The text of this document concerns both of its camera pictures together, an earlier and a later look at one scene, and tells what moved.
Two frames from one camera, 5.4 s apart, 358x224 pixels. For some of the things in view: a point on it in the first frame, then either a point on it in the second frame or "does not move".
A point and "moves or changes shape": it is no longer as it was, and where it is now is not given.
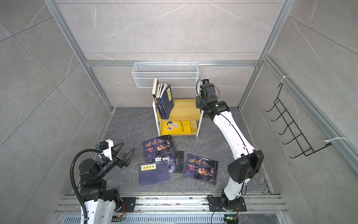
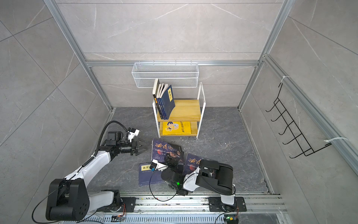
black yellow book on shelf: (154, 91) does not move
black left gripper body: (120, 164) → (128, 148)
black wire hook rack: (306, 150) does not move
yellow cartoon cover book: (176, 127) does not move
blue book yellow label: (167, 103) does not move
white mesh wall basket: (176, 74) does not move
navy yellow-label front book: (153, 172) does not move
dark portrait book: (155, 147) moves or changes shape
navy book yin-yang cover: (166, 103) moves or changes shape
